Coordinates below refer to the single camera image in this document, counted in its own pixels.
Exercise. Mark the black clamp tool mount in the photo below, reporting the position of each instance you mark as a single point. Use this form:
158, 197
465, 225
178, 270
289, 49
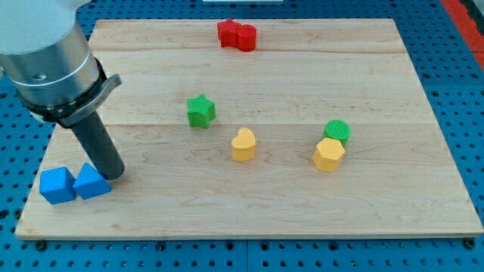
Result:
69, 113

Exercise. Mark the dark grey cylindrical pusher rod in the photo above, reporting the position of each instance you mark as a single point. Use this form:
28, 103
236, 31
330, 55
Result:
98, 145

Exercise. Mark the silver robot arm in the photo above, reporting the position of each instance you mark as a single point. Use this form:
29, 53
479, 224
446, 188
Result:
45, 54

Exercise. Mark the yellow heart block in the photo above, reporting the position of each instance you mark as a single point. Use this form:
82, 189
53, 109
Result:
243, 146

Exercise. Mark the green circle block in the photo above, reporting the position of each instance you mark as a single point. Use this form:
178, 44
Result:
338, 130

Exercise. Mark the blue triangle block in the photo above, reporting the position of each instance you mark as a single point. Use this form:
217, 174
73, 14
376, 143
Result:
90, 183

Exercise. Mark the blue cube block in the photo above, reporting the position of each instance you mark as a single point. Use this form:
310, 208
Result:
56, 185

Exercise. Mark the green star block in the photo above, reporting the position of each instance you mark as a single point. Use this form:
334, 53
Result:
201, 111

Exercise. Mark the wooden board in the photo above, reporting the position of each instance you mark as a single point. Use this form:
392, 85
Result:
397, 178

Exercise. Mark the red star block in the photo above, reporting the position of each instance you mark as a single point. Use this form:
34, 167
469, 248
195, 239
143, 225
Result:
227, 33

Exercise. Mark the red cylinder block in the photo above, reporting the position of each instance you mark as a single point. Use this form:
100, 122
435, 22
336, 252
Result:
246, 37

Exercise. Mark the yellow hexagon block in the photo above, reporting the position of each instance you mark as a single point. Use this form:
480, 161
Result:
328, 155

